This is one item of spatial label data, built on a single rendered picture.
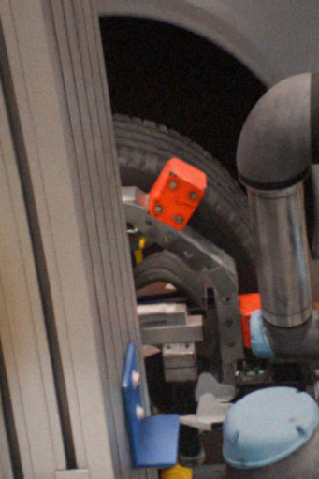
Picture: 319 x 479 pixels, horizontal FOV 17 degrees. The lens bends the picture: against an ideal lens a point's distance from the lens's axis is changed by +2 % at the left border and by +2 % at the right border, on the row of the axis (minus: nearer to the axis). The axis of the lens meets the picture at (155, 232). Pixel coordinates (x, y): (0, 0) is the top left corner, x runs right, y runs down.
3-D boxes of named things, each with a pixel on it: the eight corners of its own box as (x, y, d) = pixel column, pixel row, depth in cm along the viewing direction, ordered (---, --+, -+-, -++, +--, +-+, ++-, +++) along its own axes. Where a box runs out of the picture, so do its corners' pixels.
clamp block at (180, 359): (196, 349, 173) (194, 320, 171) (197, 380, 165) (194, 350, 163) (166, 351, 173) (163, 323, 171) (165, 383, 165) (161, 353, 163)
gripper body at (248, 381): (231, 357, 169) (309, 353, 168) (236, 404, 173) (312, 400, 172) (233, 385, 162) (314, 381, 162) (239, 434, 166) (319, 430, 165)
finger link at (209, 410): (173, 392, 166) (232, 383, 166) (178, 425, 168) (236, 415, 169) (176, 403, 163) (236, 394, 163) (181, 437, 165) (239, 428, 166)
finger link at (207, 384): (177, 368, 172) (234, 368, 170) (181, 399, 174) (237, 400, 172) (174, 378, 169) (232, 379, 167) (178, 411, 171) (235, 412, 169)
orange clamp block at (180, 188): (181, 214, 185) (206, 173, 182) (181, 233, 178) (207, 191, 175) (146, 196, 184) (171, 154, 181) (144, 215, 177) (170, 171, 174)
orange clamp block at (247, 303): (240, 326, 195) (290, 324, 194) (242, 350, 188) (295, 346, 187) (237, 293, 192) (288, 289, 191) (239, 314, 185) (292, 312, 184)
